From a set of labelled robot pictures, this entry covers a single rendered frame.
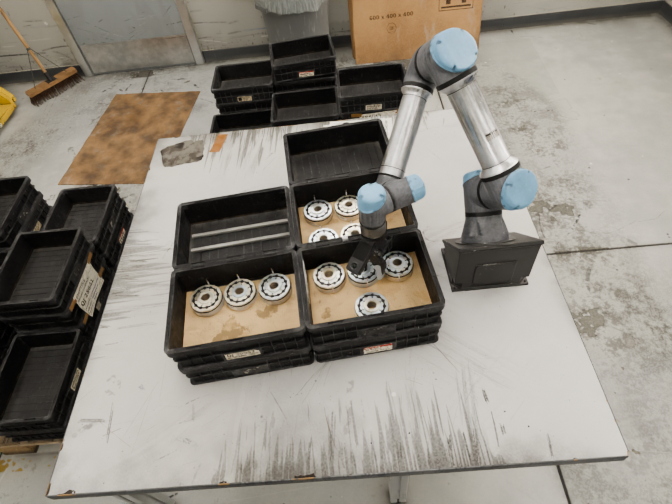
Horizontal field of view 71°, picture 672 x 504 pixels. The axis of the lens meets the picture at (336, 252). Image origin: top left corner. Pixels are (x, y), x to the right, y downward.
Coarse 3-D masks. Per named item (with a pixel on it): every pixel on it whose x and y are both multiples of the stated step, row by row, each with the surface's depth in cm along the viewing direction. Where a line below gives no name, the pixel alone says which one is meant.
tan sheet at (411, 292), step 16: (416, 272) 150; (352, 288) 149; (368, 288) 148; (384, 288) 148; (400, 288) 147; (416, 288) 147; (320, 304) 146; (336, 304) 146; (352, 304) 145; (400, 304) 144; (416, 304) 143; (320, 320) 143
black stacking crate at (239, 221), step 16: (272, 192) 167; (192, 208) 167; (208, 208) 168; (224, 208) 170; (240, 208) 171; (256, 208) 172; (272, 208) 173; (192, 224) 173; (208, 224) 173; (224, 224) 172; (240, 224) 171; (288, 224) 169; (192, 240) 168; (208, 240) 168; (224, 240) 167; (272, 240) 165; (288, 240) 164; (192, 256) 163; (208, 256) 163; (224, 256) 162
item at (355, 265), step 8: (360, 240) 136; (360, 248) 136; (368, 248) 135; (352, 256) 136; (360, 256) 135; (368, 256) 135; (352, 264) 135; (360, 264) 135; (352, 272) 135; (360, 272) 135
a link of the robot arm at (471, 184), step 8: (464, 176) 149; (472, 176) 146; (464, 184) 150; (472, 184) 146; (480, 184) 142; (464, 192) 151; (472, 192) 146; (464, 200) 152; (472, 200) 147; (480, 200) 144; (472, 208) 148; (480, 208) 147; (488, 208) 145
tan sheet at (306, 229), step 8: (336, 216) 169; (392, 216) 167; (400, 216) 166; (304, 224) 168; (328, 224) 167; (336, 224) 167; (344, 224) 166; (392, 224) 164; (400, 224) 164; (304, 232) 166; (312, 232) 165; (336, 232) 164; (304, 240) 163
